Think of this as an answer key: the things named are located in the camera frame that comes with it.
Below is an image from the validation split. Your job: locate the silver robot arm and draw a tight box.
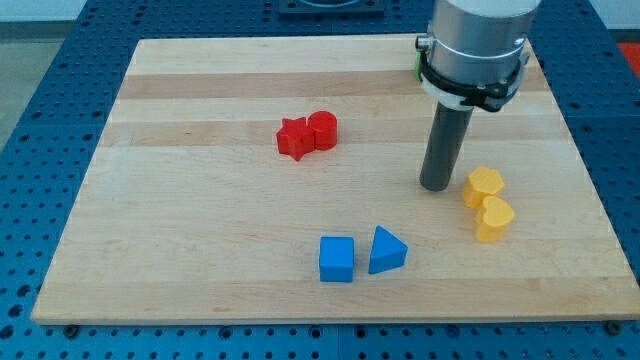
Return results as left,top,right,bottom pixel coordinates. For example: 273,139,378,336
415,0,540,112

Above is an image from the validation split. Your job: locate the green block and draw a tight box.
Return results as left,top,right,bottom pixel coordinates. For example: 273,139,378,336
413,52,422,82

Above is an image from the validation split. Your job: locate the red star block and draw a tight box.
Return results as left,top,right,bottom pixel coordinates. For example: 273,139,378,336
276,117,315,161

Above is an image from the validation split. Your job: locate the yellow heart block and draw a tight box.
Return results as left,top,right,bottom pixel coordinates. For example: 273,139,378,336
475,196,515,243

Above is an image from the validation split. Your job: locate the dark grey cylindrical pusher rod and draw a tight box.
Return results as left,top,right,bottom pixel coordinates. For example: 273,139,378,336
419,103,473,192

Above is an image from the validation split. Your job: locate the red cylinder block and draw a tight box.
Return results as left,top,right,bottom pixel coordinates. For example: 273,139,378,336
308,111,338,151

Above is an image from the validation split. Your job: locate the wooden board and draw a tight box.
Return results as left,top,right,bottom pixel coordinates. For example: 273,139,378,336
31,34,639,325

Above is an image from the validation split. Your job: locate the yellow hexagon block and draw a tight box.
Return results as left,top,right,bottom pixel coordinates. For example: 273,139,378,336
461,166,505,209

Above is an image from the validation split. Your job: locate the blue cube block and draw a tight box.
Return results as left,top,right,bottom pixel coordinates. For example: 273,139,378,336
318,236,355,283

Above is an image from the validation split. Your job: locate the blue triangle block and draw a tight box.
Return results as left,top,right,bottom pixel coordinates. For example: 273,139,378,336
368,226,408,274

